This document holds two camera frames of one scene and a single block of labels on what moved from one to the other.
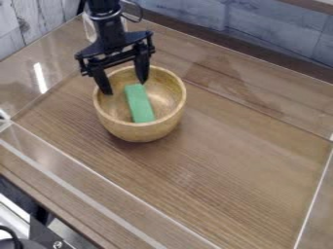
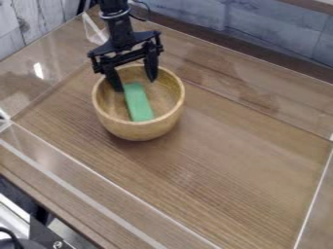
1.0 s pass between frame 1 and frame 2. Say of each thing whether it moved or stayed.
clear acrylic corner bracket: stayed
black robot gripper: moved
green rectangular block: stayed
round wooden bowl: stayed
